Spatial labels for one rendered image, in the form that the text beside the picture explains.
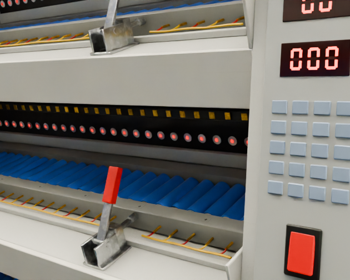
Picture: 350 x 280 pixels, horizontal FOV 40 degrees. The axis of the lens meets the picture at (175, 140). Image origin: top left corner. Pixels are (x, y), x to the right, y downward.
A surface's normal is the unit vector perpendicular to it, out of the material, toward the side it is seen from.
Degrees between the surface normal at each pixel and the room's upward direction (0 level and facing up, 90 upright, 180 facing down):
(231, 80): 112
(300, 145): 90
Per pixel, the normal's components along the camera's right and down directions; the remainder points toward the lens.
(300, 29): -0.61, 0.02
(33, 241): -0.18, -0.92
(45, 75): -0.58, 0.38
